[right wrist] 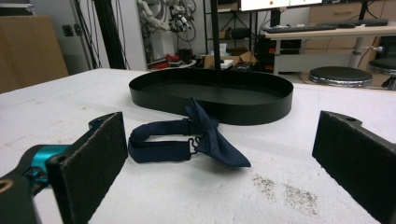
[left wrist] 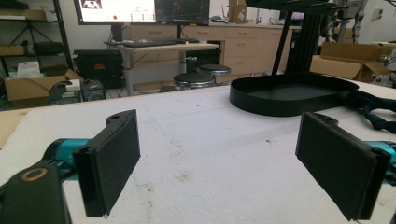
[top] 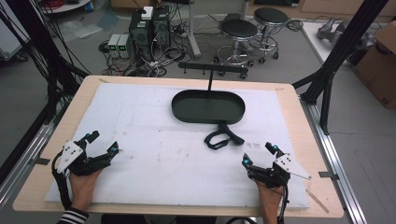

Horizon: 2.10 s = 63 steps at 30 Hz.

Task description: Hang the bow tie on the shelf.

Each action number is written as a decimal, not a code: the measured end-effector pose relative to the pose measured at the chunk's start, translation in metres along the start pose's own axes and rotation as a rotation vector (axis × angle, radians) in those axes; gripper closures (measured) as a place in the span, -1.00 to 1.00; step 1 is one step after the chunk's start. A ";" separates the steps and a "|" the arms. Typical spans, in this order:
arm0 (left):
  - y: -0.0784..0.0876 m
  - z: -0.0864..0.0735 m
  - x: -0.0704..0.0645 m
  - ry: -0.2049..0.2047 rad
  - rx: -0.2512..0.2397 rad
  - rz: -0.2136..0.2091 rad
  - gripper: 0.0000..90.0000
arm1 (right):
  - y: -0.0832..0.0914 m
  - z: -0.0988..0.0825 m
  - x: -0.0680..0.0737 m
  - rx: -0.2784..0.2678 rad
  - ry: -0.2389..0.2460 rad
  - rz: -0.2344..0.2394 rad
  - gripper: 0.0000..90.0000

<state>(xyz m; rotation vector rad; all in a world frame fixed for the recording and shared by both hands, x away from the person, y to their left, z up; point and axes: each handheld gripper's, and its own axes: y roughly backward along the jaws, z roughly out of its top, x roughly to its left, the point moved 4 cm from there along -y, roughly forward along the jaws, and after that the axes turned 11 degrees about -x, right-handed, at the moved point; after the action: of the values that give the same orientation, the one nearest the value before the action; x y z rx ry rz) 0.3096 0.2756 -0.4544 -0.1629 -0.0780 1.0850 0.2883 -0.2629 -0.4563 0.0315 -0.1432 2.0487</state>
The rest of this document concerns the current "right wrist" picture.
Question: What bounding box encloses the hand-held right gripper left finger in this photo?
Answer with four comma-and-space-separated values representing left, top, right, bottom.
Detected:
45, 111, 129, 224

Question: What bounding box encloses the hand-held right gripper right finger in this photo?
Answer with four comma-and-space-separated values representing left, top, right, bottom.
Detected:
312, 110, 396, 224

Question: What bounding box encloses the black keyboard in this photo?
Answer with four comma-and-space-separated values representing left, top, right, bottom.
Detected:
262, 23, 339, 35
317, 18, 389, 28

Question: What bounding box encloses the black metal shelf rack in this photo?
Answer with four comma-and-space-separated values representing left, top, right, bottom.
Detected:
203, 0, 261, 63

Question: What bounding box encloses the navy blue bow tie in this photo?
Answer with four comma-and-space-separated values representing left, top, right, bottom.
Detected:
127, 97, 252, 169

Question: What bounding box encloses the black vertical pole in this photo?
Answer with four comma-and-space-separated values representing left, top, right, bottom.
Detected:
209, 0, 222, 71

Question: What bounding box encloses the red tool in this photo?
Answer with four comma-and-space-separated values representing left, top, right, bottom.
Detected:
149, 53, 181, 70

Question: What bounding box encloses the light wooden desk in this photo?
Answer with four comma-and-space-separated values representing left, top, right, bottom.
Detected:
263, 25, 396, 76

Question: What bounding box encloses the brown cardboard panel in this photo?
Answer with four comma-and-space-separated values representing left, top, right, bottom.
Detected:
0, 15, 70, 94

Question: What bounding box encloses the black oval tray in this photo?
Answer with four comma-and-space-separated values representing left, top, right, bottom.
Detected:
128, 67, 294, 126

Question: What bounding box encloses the open cardboard box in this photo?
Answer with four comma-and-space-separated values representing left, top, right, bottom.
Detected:
203, 47, 258, 70

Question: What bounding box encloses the black stand with cables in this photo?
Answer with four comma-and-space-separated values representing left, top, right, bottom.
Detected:
72, 0, 131, 71

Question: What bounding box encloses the round black stool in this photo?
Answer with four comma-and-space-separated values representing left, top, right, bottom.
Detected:
367, 57, 396, 77
307, 65, 374, 89

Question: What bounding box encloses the monitor screen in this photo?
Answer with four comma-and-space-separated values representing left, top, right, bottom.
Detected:
239, 0, 323, 12

